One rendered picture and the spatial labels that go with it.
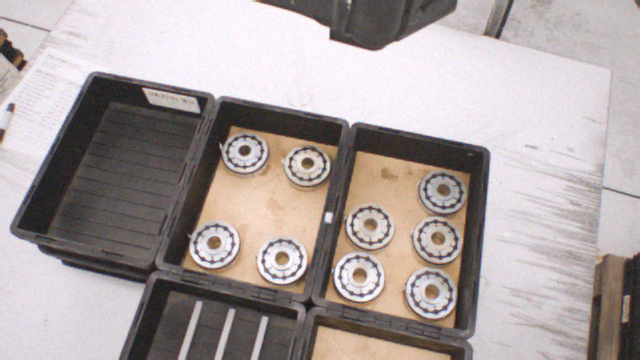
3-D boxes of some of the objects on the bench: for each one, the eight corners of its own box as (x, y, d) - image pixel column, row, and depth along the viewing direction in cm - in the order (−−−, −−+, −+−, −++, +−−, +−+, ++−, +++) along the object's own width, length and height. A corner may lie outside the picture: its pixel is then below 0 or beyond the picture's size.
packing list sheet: (42, 45, 143) (41, 44, 143) (113, 65, 141) (112, 64, 140) (-25, 139, 130) (-26, 138, 129) (51, 163, 127) (50, 162, 127)
